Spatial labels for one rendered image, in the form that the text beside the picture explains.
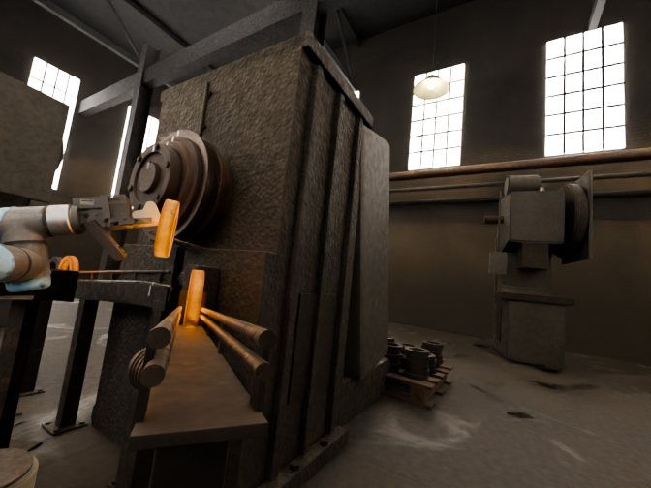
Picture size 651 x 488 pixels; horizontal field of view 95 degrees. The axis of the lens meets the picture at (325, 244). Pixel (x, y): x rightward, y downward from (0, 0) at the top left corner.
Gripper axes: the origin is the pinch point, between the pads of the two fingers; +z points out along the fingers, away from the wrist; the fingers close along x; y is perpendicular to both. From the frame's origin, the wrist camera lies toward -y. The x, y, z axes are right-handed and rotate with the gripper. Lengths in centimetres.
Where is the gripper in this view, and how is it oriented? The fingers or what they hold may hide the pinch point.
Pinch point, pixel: (168, 221)
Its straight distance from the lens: 92.5
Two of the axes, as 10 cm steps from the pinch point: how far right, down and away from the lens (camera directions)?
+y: -1.3, -9.9, 0.1
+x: -4.1, 0.7, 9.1
